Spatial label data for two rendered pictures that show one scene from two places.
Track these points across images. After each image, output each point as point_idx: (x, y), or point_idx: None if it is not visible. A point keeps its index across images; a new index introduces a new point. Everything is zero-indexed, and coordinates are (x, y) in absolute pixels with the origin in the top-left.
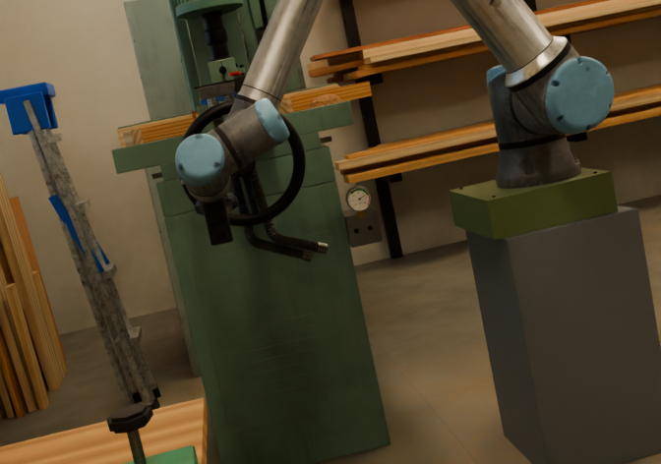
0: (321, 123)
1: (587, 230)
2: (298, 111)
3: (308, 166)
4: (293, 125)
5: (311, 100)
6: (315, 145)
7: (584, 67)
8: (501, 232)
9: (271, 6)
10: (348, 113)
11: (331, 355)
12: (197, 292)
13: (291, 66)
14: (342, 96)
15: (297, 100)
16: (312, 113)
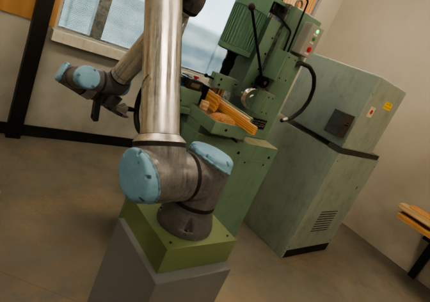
0: (203, 122)
1: (136, 260)
2: (201, 110)
3: (190, 135)
4: (196, 114)
5: (233, 116)
6: (196, 129)
7: (137, 159)
8: (124, 214)
9: (276, 69)
10: (212, 127)
11: None
12: None
13: (128, 66)
14: (242, 125)
15: (229, 112)
16: (203, 115)
